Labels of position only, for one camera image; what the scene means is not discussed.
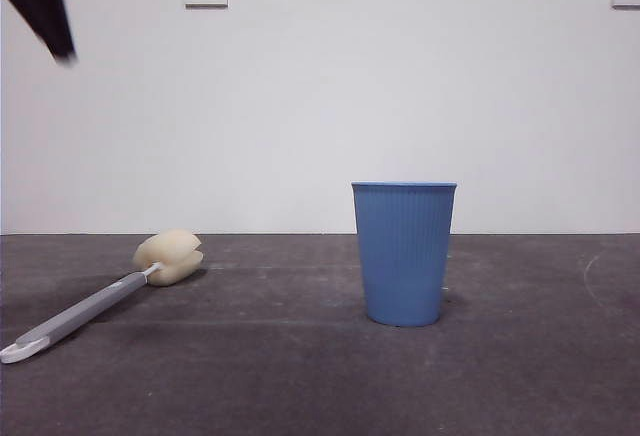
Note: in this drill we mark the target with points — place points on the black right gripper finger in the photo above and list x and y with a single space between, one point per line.
40 1

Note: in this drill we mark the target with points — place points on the blue ribbed plastic cup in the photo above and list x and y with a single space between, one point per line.
402 256

